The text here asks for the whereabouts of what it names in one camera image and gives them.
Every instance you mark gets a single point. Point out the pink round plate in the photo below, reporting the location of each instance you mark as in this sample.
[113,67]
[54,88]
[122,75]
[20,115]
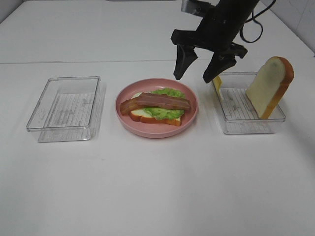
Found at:
[156,130]

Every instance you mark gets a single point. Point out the pink bacon strip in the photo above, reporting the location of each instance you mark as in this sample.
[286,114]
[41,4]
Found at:
[162,101]

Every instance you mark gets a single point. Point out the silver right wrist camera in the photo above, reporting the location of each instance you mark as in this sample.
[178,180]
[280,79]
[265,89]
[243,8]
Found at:
[196,7]

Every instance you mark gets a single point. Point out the right clear plastic tray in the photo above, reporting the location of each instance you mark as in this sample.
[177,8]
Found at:
[235,112]

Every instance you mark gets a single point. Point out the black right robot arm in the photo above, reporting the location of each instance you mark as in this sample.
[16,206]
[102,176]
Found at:
[216,32]

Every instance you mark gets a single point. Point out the green lettuce leaf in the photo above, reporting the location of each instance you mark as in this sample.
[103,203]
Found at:
[162,113]

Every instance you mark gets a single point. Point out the left clear plastic tray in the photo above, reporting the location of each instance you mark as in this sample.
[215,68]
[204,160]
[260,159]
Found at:
[69,109]

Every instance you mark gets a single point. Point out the yellow cheese slice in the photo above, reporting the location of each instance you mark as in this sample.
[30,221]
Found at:
[217,82]

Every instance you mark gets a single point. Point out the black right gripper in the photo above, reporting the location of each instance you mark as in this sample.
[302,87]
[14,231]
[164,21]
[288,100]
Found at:
[215,33]

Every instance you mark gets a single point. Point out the bread slice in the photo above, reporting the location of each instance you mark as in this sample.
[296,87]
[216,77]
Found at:
[269,85]
[141,116]

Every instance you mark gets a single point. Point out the clear plastic tray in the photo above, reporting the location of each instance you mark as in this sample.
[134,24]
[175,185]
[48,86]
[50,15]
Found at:
[235,112]
[69,109]

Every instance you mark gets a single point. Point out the dark bacon strip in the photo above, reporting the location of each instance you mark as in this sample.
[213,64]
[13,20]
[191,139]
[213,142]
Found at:
[127,106]

